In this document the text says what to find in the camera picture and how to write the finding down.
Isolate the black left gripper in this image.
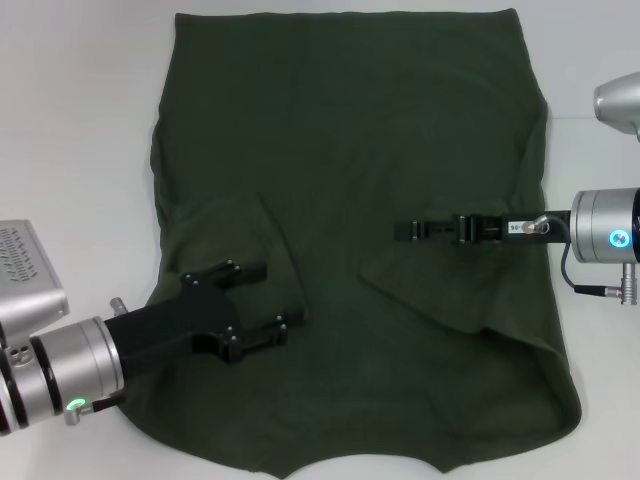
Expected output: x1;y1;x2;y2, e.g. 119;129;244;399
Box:
104;259;306;365

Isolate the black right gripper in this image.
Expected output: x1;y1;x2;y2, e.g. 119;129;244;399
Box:
393;210;571;246

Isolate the dark green shirt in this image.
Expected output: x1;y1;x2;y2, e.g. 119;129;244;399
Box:
117;8;585;480

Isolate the dark left gripper cable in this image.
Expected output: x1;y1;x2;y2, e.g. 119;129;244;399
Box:
89;394;124;414

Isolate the dark gripper cable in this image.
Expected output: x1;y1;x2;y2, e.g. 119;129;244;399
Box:
522;213;640;307
89;394;124;414

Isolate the dark right gripper cable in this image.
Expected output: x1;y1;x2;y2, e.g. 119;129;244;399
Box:
522;213;640;307

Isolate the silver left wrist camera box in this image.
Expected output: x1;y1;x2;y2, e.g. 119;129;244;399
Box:
0;218;70;346

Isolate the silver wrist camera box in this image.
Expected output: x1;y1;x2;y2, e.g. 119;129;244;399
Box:
593;71;640;144
0;218;70;346

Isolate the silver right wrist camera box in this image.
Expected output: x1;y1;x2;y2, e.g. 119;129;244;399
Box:
593;71;640;144

